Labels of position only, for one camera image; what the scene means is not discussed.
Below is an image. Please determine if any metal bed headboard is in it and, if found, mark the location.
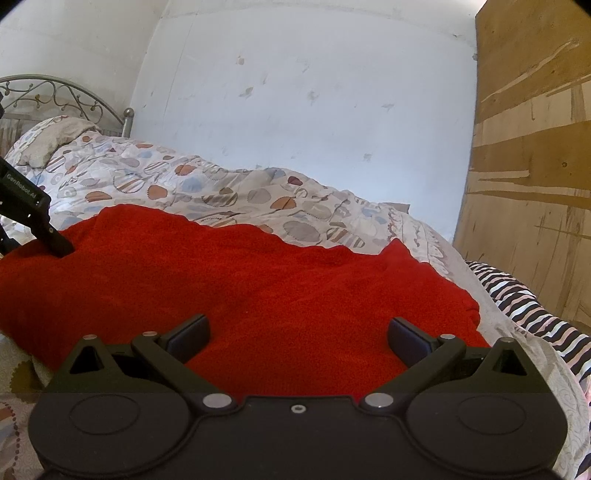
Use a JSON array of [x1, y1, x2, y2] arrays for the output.
[[0, 75, 136, 155]]

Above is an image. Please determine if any plywood board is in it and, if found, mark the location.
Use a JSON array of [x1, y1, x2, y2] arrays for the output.
[[452, 0, 591, 330]]

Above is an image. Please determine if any zebra striped bed sheet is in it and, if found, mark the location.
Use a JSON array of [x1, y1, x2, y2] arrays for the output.
[[465, 261, 591, 384]]

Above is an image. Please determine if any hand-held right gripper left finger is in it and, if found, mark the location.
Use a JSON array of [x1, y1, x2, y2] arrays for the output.
[[67, 314, 234, 412]]

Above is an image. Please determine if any floral patterned blanket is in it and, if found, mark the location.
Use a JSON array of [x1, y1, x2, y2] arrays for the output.
[[0, 117, 591, 480]]

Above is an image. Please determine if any beige patterned pillow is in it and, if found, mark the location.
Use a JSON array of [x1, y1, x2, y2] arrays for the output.
[[17, 117, 101, 168]]

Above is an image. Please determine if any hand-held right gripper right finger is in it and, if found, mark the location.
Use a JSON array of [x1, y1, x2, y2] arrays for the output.
[[362, 316, 530, 412]]

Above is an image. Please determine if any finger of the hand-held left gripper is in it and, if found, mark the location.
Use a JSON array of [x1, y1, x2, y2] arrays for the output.
[[27, 212, 76, 258]]

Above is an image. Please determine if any red knit sweater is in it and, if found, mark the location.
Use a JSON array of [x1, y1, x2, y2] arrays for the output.
[[0, 204, 491, 387]]

